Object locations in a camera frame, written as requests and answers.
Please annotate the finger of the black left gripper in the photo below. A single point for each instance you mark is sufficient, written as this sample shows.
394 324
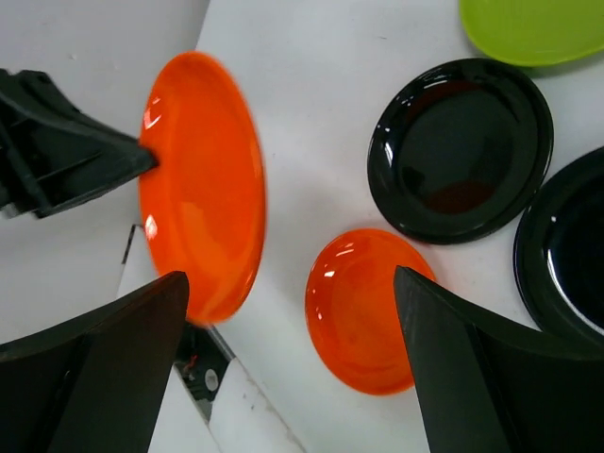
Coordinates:
54 157

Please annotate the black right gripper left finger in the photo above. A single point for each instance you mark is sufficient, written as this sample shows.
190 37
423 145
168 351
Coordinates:
94 383

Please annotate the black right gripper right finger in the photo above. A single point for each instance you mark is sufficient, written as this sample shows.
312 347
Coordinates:
488 384

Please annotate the orange plate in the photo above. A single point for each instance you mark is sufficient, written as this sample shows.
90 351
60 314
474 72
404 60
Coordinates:
204 205
351 311

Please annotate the black plate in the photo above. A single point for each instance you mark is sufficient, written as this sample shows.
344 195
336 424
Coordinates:
460 151
558 252

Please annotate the lime green plate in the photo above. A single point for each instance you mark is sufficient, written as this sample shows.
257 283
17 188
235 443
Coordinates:
534 33

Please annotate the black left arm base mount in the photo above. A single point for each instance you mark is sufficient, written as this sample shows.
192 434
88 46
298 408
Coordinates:
202 359

